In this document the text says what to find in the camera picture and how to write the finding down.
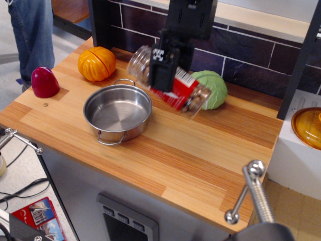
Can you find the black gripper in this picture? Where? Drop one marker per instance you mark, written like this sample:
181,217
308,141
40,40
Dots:
171,51

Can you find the almond jar with red label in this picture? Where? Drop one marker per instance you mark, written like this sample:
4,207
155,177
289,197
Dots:
187,96

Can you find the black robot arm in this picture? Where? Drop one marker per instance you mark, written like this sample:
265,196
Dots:
186,20

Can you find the stainless steel pot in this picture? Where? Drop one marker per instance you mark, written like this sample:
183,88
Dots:
118,113

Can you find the green toy cabbage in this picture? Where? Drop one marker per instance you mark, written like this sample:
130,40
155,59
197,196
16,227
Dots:
216,84

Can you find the orange toy pumpkin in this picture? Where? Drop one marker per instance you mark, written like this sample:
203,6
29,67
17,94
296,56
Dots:
97,64

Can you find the dark red toy vegetable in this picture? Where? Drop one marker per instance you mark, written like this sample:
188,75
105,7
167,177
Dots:
44,83

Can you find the person in blue jeans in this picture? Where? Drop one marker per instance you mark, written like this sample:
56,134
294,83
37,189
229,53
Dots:
32,23

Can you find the amber glass lid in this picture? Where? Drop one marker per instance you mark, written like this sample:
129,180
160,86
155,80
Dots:
306,125

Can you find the grey oven control panel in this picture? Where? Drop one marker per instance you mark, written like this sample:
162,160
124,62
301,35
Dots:
124,223

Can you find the red postcard booklet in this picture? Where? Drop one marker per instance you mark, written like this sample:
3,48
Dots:
41,215

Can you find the right metal clamp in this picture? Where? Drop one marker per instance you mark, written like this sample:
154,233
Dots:
267,228

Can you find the black shelf post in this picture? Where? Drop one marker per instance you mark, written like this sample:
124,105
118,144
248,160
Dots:
306,49

